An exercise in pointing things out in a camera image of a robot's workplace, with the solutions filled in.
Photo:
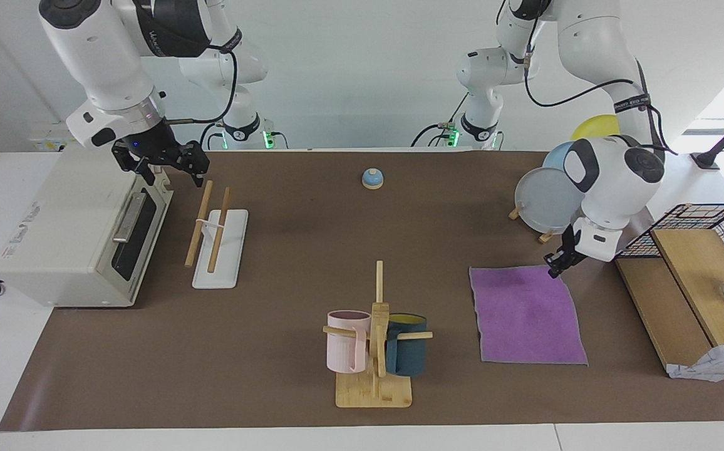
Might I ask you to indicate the wooden mug tree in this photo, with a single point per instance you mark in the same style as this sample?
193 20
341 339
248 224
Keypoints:
374 388

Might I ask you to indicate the purple and grey towel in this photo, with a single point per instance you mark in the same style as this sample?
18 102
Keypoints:
525 313

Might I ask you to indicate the cream toaster oven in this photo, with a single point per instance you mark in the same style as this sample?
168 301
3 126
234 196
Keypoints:
61 232

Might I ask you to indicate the white patterned liner cloth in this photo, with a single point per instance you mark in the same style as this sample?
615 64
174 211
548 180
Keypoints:
719 363

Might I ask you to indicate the light blue plate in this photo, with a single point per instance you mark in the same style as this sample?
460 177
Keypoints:
556 156

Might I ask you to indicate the blue round bell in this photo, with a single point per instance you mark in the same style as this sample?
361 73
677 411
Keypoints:
372 180

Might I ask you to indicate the brown table mat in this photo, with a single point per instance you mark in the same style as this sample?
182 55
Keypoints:
274 250

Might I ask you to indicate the white towel rack wooden bars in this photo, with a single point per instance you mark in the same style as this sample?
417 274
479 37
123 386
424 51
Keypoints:
224 250

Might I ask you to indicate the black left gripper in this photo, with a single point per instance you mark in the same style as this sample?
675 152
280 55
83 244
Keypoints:
572 247

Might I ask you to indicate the yellow plate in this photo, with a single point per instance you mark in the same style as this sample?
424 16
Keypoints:
597 127

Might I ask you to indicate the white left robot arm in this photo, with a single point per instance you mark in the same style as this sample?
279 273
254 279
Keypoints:
612 181

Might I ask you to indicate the dark teal mug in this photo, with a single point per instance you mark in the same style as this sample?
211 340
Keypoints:
409 357

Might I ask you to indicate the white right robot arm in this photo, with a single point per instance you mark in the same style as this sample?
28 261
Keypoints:
99 56

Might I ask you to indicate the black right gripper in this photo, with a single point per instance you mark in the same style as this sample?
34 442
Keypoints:
149 149

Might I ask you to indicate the white power strip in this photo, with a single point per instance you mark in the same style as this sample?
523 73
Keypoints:
49 138

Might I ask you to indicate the wooden plate rack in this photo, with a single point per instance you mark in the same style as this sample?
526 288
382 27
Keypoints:
547 237

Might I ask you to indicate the pink mug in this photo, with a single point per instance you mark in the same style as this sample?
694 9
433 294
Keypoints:
344 351

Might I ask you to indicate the grey plate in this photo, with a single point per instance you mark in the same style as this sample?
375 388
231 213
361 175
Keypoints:
543 200

